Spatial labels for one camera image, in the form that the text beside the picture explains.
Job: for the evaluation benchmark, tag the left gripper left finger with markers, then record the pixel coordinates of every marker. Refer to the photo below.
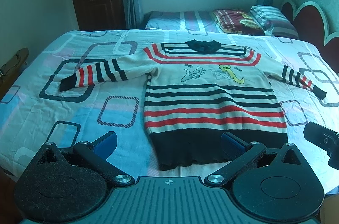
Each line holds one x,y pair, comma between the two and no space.
94,155

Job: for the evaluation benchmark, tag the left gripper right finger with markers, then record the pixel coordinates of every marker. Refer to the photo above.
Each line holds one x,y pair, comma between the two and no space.
243,156

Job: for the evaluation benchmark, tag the striped knit sweater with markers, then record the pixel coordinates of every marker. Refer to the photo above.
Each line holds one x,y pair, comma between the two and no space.
197,90

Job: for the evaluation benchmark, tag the patterned white bed sheet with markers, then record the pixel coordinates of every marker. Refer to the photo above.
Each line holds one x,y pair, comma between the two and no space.
34,111

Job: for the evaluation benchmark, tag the wooden bedside furniture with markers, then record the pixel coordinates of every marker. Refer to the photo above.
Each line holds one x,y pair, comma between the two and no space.
11,70

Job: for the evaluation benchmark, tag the red heart-shaped headboard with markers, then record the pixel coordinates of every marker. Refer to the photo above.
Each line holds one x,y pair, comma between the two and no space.
312,25

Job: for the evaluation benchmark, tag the striped grey pillow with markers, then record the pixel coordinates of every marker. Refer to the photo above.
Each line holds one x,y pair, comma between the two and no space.
273,22

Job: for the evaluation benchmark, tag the dark red patterned pillow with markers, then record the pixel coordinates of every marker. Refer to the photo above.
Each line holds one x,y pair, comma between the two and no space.
236,21

